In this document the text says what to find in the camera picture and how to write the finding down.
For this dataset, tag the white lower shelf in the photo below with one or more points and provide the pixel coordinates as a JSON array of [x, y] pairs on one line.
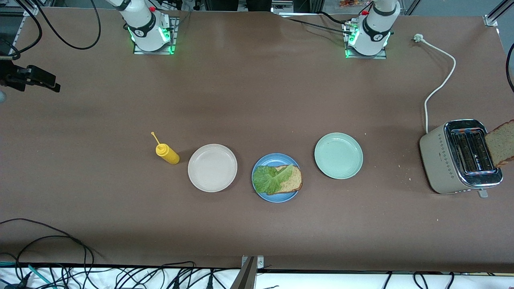
[[321, 282]]

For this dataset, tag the aluminium frame profile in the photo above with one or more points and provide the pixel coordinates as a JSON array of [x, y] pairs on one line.
[[31, 10], [492, 20]]

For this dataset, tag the beige plate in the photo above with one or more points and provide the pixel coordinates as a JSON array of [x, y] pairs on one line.
[[212, 167]]

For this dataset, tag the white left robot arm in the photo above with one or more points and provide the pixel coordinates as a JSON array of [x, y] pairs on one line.
[[375, 28]]

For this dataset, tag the yellow squeeze bottle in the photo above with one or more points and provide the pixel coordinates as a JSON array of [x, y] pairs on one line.
[[168, 154]]

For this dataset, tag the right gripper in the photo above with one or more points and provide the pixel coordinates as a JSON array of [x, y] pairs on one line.
[[9, 75]]

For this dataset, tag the beige chrome toaster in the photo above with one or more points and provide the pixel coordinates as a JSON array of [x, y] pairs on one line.
[[437, 160]]

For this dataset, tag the light green plate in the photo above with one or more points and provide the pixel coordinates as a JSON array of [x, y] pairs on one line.
[[338, 155]]

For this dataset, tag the orange packet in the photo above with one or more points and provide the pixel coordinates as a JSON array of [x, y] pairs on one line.
[[349, 4]]

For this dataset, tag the grey metal bracket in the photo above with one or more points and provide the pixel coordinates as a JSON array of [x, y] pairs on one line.
[[247, 277]]

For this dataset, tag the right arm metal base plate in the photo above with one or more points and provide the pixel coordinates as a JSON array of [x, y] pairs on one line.
[[175, 32]]

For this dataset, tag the blue plate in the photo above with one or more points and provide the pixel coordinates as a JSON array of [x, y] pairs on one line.
[[265, 160]]

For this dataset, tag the green lettuce leaf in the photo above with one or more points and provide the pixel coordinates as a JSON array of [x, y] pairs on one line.
[[267, 178]]

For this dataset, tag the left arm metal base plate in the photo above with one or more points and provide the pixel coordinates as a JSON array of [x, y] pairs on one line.
[[365, 57]]

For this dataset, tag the brown bread slice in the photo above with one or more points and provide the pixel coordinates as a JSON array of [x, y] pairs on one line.
[[502, 144], [291, 182]]

